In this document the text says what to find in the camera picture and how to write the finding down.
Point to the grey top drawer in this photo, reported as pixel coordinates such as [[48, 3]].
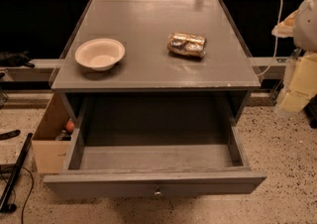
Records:
[[152, 145]]

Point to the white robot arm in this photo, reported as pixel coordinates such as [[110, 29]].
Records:
[[300, 77]]

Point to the grey wooden cabinet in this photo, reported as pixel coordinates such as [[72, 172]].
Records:
[[149, 76]]

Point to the white bowl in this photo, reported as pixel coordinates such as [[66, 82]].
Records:
[[99, 54]]

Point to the orange ball in box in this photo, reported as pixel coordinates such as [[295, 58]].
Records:
[[69, 127]]

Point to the cardboard box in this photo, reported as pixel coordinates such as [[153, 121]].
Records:
[[51, 141]]

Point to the black tool on floor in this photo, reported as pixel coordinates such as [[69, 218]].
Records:
[[9, 135]]

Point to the black object on ledge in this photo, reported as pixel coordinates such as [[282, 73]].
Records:
[[8, 59]]

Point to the black pole on floor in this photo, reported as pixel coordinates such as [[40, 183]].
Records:
[[5, 206]]

